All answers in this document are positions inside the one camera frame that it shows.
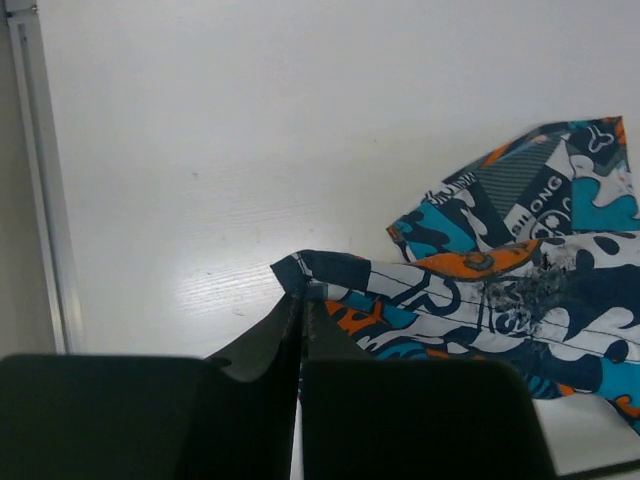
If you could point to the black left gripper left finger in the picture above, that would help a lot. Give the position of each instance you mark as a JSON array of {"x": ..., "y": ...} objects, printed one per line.
[{"x": 227, "y": 416}]

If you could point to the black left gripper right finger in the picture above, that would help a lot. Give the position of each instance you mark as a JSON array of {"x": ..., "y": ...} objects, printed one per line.
[{"x": 365, "y": 418}]

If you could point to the aluminium table edge rail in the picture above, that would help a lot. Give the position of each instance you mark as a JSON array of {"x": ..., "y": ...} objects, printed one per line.
[{"x": 26, "y": 39}]

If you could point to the colourful patterned shorts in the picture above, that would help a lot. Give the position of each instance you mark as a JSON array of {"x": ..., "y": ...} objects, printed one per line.
[{"x": 528, "y": 255}]

